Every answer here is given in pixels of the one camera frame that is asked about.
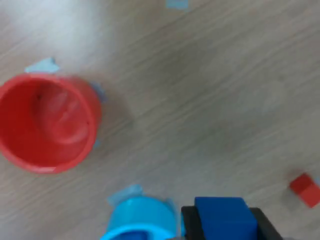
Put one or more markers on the blue tape piece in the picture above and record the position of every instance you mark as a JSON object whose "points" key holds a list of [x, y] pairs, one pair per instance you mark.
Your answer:
{"points": [[42, 66], [99, 91], [177, 3]]}

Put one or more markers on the red plastic bin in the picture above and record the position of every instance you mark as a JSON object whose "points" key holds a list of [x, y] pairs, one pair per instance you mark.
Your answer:
{"points": [[25, 125]]}

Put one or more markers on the red cube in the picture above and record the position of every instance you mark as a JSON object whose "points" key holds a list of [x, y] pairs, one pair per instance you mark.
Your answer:
{"points": [[305, 190]]}

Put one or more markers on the blue plastic bin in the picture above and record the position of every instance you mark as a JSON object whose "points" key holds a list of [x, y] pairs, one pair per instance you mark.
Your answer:
{"points": [[140, 212]]}

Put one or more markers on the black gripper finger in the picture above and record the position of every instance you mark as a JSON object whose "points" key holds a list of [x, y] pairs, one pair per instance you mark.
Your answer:
{"points": [[266, 228], [193, 225]]}

